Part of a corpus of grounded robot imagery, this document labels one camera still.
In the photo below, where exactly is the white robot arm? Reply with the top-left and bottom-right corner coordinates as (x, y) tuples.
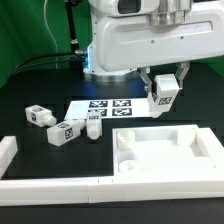
(84, 0), (224, 86)

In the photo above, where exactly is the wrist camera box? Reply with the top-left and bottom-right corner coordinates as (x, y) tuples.
(97, 0), (160, 17)

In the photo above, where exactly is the white fence wall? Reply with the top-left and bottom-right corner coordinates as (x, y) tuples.
(0, 136), (18, 179)
(0, 173), (224, 206)

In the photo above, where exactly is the white sheet with tags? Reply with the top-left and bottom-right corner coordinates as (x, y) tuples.
(64, 98), (149, 120)

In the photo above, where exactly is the white square tabletop part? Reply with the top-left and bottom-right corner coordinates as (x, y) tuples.
(112, 125), (224, 176)

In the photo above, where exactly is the black camera stand pole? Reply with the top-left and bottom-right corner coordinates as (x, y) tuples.
(64, 0), (83, 71)

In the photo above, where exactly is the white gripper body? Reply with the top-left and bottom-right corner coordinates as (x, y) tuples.
(96, 6), (224, 72)

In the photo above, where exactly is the white left fence wall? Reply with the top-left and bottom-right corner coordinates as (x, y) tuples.
(0, 136), (18, 179)

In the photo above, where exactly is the black cable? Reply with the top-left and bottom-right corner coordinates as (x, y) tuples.
(11, 51), (86, 76)

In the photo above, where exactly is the white front fence wall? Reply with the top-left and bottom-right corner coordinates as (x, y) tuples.
(0, 173), (224, 206)

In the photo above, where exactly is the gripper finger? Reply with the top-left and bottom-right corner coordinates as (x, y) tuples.
(175, 61), (190, 88)
(140, 67), (153, 100)

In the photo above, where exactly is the white thin cable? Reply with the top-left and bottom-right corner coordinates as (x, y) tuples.
(43, 0), (60, 70)

